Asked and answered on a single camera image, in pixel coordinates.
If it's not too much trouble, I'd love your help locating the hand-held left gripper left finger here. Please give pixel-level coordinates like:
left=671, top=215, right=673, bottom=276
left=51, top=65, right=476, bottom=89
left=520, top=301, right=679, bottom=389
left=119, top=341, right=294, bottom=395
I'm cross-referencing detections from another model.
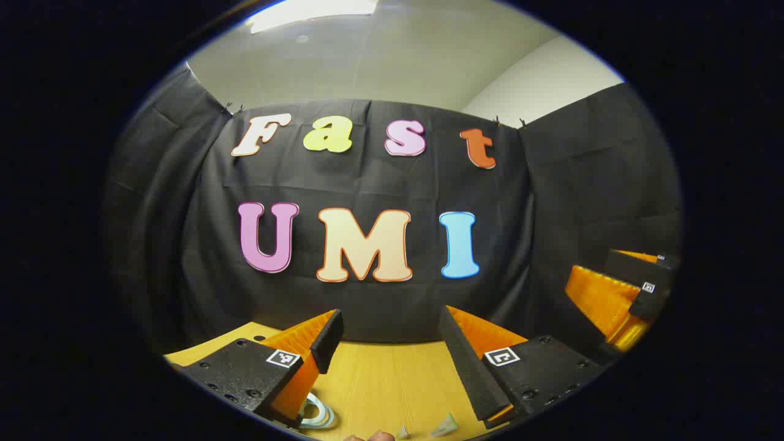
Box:
left=168, top=309, right=345, bottom=429

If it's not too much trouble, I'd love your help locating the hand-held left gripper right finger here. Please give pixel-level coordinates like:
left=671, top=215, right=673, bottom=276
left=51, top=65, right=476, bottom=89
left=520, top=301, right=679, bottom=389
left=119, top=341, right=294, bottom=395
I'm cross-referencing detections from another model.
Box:
left=438, top=305, right=607, bottom=429

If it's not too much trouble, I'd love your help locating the white green skin care tube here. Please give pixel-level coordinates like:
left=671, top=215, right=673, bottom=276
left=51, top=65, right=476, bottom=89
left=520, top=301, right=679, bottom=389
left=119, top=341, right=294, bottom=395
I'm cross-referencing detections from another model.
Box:
left=430, top=412, right=460, bottom=438

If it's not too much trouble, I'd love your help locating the light blue suitcase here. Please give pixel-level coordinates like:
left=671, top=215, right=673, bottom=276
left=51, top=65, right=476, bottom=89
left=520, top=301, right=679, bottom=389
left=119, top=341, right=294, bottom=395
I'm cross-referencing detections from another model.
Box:
left=300, top=392, right=336, bottom=429

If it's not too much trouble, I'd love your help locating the ceiling light panel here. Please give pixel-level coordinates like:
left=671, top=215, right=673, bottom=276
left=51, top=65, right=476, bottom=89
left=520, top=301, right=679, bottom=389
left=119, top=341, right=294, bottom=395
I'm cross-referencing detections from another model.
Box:
left=248, top=0, right=379, bottom=34

